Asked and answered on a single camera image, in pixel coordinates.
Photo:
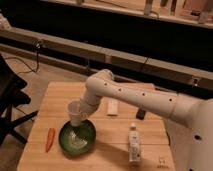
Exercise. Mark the white ceramic cup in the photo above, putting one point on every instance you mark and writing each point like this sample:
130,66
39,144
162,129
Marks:
74,113

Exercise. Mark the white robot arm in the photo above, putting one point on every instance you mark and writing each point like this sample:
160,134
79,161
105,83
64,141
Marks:
191,112

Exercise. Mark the green ceramic bowl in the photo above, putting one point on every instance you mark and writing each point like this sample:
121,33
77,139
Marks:
76,141

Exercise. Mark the white rectangular block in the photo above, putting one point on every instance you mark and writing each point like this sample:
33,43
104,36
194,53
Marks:
112,109

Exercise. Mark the small black object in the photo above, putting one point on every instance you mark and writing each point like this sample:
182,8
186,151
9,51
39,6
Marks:
140,114

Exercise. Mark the white tube bottle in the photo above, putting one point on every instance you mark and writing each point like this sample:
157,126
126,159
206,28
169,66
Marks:
134,145

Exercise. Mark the orange carrot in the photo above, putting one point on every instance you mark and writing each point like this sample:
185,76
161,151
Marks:
50,139

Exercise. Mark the black office chair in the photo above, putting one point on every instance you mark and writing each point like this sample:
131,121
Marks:
11,95

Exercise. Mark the long metal rail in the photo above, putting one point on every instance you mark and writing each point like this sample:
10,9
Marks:
161,69

